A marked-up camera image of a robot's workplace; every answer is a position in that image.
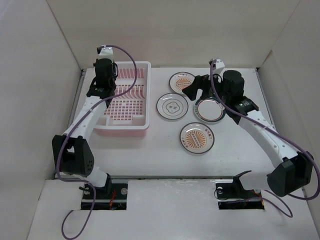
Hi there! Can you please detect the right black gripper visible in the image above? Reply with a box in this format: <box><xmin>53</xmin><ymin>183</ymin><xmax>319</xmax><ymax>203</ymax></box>
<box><xmin>182</xmin><ymin>70</ymin><xmax>230</xmax><ymax>104</ymax></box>

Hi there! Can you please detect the orange sunburst plate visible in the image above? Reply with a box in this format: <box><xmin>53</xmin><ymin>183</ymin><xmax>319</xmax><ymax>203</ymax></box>
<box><xmin>169</xmin><ymin>71</ymin><xmax>195</xmax><ymax>95</ymax></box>
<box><xmin>179</xmin><ymin>122</ymin><xmax>215</xmax><ymax>155</ymax></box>

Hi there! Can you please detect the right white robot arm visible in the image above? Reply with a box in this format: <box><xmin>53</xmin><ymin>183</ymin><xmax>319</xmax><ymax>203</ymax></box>
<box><xmin>182</xmin><ymin>70</ymin><xmax>320</xmax><ymax>198</ymax></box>

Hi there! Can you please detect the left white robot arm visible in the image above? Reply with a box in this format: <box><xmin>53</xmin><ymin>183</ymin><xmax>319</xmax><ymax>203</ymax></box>
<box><xmin>52</xmin><ymin>58</ymin><xmax>118</xmax><ymax>199</ymax></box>

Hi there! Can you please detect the pink white dish rack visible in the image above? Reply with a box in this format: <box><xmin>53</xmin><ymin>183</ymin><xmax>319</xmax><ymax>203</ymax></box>
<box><xmin>94</xmin><ymin>61</ymin><xmax>152</xmax><ymax>138</ymax></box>

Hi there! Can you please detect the green red rimmed plate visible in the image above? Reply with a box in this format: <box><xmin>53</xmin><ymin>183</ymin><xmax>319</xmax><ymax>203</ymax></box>
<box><xmin>193</xmin><ymin>97</ymin><xmax>226</xmax><ymax>124</ymax></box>

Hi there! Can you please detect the white plate quatrefoil motif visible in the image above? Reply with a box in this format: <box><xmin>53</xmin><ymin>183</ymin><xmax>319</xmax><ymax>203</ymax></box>
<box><xmin>156</xmin><ymin>93</ymin><xmax>189</xmax><ymax>120</ymax></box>

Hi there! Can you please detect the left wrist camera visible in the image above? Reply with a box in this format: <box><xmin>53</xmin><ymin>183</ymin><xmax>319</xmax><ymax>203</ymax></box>
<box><xmin>96</xmin><ymin>45</ymin><xmax>114</xmax><ymax>62</ymax></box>

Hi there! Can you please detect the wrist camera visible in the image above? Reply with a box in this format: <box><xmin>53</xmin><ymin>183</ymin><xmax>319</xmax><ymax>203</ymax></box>
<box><xmin>96</xmin><ymin>45</ymin><xmax>114</xmax><ymax>62</ymax></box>
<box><xmin>209</xmin><ymin>58</ymin><xmax>225</xmax><ymax>75</ymax></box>

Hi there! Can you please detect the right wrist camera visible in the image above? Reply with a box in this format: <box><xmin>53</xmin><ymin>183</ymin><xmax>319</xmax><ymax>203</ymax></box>
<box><xmin>209</xmin><ymin>58</ymin><xmax>225</xmax><ymax>75</ymax></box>

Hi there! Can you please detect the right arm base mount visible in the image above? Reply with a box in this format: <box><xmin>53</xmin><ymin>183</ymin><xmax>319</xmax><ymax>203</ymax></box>
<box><xmin>214</xmin><ymin>171</ymin><xmax>265</xmax><ymax>210</ymax></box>

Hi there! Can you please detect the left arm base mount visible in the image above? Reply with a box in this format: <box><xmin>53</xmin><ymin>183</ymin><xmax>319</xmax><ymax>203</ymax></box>
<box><xmin>79</xmin><ymin>178</ymin><xmax>128</xmax><ymax>211</ymax></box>

